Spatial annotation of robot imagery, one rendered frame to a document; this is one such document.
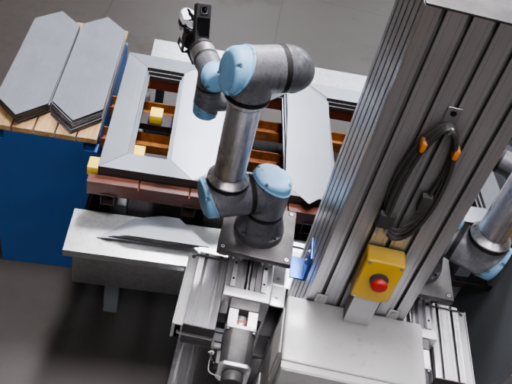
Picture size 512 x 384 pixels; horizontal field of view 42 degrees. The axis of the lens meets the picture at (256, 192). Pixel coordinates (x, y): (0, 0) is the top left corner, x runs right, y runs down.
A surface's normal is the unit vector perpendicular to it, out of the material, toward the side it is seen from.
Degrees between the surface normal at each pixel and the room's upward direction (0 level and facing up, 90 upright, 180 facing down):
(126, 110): 0
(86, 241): 0
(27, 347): 0
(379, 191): 90
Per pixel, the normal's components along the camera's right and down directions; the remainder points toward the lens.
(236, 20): 0.19, -0.71
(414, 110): -0.11, 0.67
